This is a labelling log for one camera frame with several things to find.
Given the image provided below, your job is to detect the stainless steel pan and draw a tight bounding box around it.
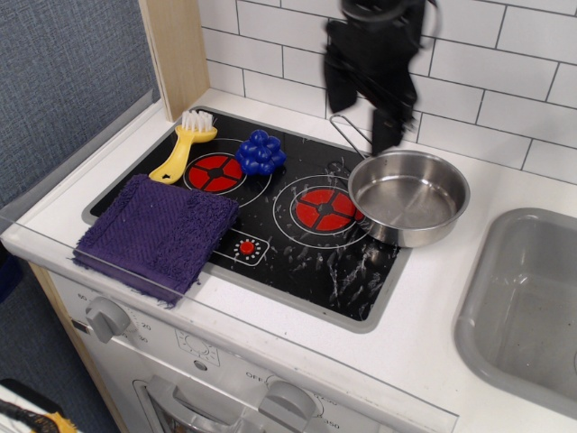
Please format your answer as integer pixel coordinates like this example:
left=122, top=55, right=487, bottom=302
left=329, top=114, right=472, bottom=249

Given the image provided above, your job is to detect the grey oven door handle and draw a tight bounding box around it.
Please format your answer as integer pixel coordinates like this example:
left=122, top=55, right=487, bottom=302
left=146, top=376, right=245, bottom=432

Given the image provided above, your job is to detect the yellow cloth item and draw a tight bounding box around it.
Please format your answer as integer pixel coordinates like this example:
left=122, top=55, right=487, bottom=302
left=31, top=412, right=78, bottom=433

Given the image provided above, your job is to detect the grey sink basin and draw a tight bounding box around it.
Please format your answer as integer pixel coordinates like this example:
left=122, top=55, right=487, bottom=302
left=454, top=208, right=576, bottom=418

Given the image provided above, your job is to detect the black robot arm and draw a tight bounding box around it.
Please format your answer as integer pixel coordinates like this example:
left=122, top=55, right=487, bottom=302
left=324, top=1, right=425, bottom=155

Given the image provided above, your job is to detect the grey oven knob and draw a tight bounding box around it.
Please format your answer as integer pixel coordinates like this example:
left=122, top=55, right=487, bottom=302
left=258, top=381, right=316, bottom=432

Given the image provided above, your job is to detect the wooden side post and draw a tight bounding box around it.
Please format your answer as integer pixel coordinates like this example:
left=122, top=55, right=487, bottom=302
left=138, top=0, right=210, bottom=122

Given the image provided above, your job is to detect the purple-blue folded cloth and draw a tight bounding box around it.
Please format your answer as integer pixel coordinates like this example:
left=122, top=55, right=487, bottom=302
left=74, top=174, right=239, bottom=306

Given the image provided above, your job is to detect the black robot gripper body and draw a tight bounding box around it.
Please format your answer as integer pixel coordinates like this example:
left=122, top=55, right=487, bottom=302
left=324, top=13, right=424, bottom=111

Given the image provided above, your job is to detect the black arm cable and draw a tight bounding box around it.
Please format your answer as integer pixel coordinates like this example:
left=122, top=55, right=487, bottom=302
left=421, top=0, right=445, bottom=49

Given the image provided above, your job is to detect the grey timer knob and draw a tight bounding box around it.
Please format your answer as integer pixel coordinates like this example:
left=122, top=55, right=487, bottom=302
left=86, top=297, right=131, bottom=343

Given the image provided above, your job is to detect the blue toy grape bunch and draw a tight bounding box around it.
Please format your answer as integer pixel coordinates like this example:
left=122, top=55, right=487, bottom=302
left=235, top=129, right=287, bottom=176

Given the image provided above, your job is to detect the black toy stovetop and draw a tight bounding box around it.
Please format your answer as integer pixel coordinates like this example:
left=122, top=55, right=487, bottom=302
left=81, top=106, right=444, bottom=335

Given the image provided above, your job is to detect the yellow dish brush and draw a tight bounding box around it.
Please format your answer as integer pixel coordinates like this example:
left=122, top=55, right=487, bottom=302
left=149, top=110, right=217, bottom=185

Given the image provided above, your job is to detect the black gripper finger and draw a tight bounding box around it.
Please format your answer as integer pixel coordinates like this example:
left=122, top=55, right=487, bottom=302
left=324, top=65, right=357, bottom=113
left=371, top=108, right=414, bottom=156

